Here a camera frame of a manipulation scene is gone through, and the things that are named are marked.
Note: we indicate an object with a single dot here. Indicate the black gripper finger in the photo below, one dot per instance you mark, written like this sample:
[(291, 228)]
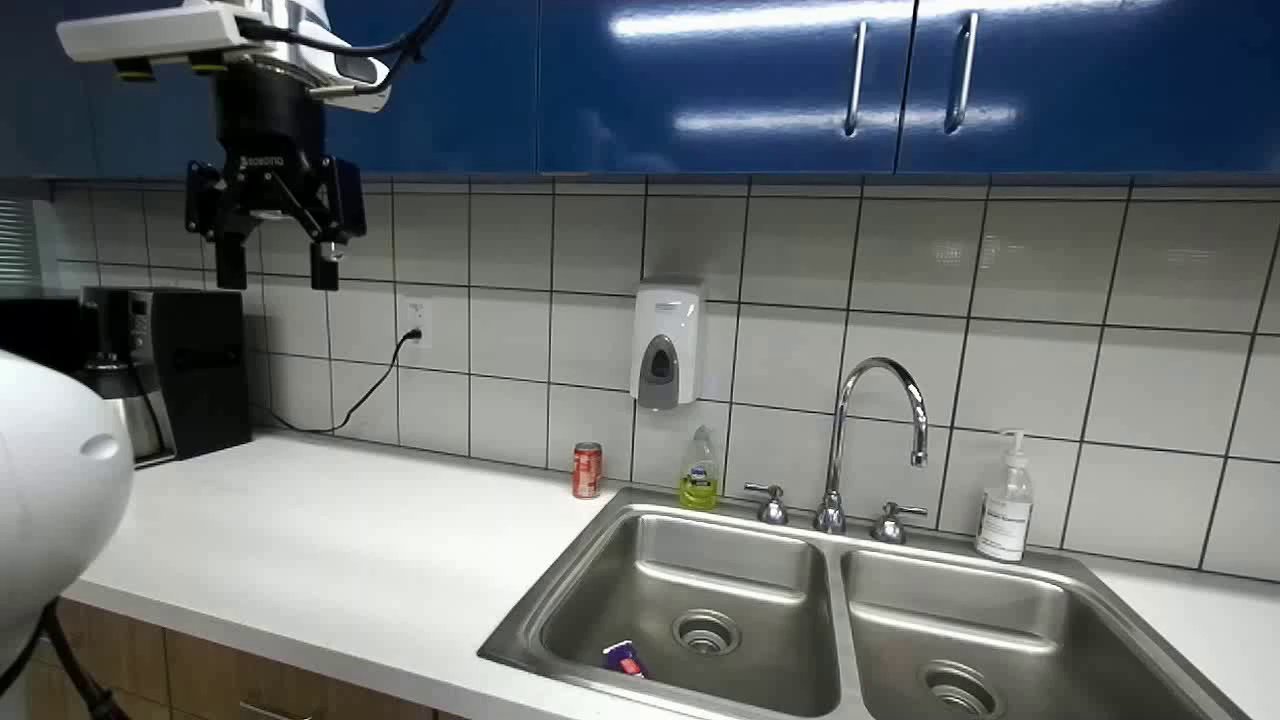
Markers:
[(327, 261), (228, 254)]

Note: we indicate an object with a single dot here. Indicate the clear pump soap bottle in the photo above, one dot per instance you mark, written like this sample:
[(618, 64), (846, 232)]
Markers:
[(1007, 518)]

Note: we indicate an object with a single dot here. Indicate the white wall soap dispenser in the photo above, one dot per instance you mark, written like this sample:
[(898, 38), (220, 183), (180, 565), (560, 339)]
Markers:
[(665, 346)]

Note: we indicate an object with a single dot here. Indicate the blue cabinet door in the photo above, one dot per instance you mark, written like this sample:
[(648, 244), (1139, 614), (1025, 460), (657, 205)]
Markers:
[(1134, 95), (600, 95)]

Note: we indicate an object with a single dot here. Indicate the white wall outlet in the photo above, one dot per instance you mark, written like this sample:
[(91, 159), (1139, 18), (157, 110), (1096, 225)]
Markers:
[(413, 323)]

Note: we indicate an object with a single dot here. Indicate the purple protein chocolate bar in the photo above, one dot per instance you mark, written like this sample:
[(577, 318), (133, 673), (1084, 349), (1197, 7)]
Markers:
[(626, 656)]

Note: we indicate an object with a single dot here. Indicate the round sink drain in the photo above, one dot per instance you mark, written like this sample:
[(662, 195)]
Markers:
[(960, 688), (706, 634)]

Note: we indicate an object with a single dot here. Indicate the black coffee machine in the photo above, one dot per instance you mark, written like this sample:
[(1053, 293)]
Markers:
[(186, 372)]

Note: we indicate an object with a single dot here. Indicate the chrome gooseneck faucet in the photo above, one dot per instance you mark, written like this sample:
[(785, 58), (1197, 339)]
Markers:
[(843, 441)]

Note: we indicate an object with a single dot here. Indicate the wooden base cabinet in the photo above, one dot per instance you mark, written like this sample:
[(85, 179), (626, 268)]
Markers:
[(227, 683)]

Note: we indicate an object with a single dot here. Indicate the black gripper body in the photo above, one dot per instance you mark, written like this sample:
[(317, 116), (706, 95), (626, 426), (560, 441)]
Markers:
[(270, 122)]

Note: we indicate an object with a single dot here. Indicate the red soda can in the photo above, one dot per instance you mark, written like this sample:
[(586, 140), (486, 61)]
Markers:
[(586, 471)]

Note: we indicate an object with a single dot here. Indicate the stainless steel double sink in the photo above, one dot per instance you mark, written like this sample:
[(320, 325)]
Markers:
[(826, 624)]

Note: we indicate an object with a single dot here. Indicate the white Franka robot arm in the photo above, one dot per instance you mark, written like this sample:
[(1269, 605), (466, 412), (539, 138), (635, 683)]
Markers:
[(52, 495)]

